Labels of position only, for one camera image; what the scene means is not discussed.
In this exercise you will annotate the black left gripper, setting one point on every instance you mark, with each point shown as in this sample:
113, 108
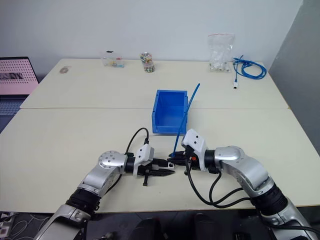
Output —
144, 170

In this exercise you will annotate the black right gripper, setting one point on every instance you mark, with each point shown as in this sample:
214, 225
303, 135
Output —
191, 160

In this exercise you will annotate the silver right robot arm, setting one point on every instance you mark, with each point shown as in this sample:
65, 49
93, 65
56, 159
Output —
252, 167

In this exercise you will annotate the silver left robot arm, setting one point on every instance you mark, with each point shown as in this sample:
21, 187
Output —
97, 175

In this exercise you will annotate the blue plastic bin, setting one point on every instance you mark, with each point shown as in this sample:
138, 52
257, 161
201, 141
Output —
170, 112

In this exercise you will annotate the clear jar of coloured pins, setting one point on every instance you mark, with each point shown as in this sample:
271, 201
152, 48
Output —
147, 62

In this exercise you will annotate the clear bag of white couplers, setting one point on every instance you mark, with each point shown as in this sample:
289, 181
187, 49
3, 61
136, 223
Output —
220, 55

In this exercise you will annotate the clear box with small items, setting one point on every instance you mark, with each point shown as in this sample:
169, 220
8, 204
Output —
113, 60

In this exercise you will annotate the small brown round object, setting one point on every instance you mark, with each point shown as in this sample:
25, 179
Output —
64, 70

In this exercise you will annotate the laptop with pink screen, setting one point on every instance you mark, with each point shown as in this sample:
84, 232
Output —
15, 77

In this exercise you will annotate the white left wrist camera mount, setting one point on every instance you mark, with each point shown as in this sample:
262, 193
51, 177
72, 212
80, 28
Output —
145, 153

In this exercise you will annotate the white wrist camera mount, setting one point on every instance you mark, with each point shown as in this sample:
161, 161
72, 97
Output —
195, 140
145, 153

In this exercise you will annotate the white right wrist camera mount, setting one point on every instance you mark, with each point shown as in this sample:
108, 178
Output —
195, 140

